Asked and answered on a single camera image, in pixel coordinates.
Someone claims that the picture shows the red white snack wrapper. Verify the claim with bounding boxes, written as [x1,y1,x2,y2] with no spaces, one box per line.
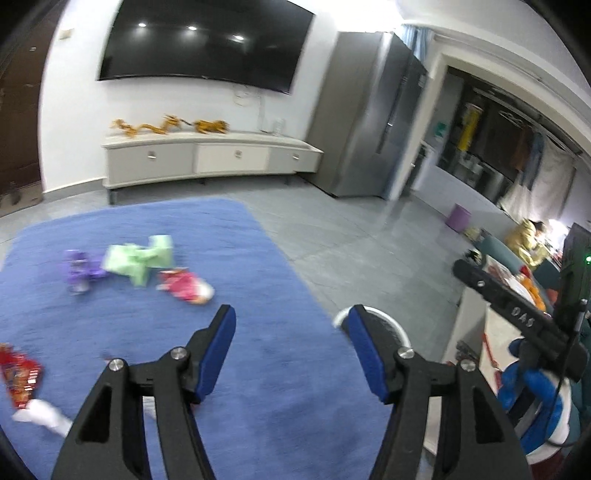
[157,268,216,306]

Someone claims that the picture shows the blue white plastic wrapper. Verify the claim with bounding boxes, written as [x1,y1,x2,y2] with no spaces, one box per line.
[499,339,575,464]

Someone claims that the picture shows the denim hanging garment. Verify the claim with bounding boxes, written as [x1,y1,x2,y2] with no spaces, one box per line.
[526,131,546,185]

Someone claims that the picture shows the light green paper wrapper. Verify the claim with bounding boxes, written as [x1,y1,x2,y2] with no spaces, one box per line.
[102,234,175,287]

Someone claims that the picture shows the black wall television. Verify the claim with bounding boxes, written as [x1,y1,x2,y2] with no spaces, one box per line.
[97,0,315,95]

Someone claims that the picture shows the teal chair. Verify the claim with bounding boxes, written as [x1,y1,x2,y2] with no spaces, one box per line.
[475,235,561,315]

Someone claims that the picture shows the brown wooden door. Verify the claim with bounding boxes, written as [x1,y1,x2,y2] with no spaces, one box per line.
[0,9,61,217]

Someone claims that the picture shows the long golden dragon ornament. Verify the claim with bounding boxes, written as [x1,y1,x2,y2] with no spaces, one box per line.
[112,115,188,138]

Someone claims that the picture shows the white table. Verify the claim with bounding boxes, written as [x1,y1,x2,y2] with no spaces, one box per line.
[422,295,573,462]

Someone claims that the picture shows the white plastic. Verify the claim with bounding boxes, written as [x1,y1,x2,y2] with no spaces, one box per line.
[11,399,75,437]

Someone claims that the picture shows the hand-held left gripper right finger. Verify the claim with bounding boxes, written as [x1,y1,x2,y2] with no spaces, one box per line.
[346,304,532,480]

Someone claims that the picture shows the red yellow printed wrapper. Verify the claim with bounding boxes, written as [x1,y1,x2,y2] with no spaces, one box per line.
[0,344,45,411]

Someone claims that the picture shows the grey double-door refrigerator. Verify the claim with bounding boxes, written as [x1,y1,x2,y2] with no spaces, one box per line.
[306,31,429,200]

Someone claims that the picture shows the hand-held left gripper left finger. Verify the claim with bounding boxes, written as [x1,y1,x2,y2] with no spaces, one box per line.
[51,304,238,480]

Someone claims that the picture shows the white trash bin black liner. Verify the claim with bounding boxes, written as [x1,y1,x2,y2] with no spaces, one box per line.
[332,307,411,352]

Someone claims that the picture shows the short golden dragon ornament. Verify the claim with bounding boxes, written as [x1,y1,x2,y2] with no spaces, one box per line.
[193,119,230,136]

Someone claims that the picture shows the purple candy wrapper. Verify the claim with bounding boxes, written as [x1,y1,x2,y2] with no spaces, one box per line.
[64,249,110,294]

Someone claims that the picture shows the white hanging sheet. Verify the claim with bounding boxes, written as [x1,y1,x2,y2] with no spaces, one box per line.
[501,148,578,223]

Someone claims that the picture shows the yellow hanging garment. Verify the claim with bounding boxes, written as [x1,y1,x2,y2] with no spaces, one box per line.
[457,104,484,153]

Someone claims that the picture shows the blue curtain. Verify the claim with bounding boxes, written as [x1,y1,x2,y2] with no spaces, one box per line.
[399,25,432,58]

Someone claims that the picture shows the blue plush blanket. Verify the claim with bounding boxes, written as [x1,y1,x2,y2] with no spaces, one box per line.
[0,198,393,480]

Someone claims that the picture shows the red lanyard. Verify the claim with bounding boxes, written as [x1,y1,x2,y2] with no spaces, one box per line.
[480,330,502,370]

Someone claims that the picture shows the white cables on wall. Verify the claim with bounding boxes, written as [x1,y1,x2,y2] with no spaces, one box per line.
[233,88,269,133]

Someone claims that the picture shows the grey white television cabinet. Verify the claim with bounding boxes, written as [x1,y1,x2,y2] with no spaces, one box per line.
[102,130,324,205]

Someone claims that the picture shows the white plastic basket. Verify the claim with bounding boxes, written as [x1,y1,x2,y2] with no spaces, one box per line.
[485,258,532,298]

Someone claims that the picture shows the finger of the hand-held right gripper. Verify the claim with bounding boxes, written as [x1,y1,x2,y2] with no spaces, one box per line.
[452,258,590,382]

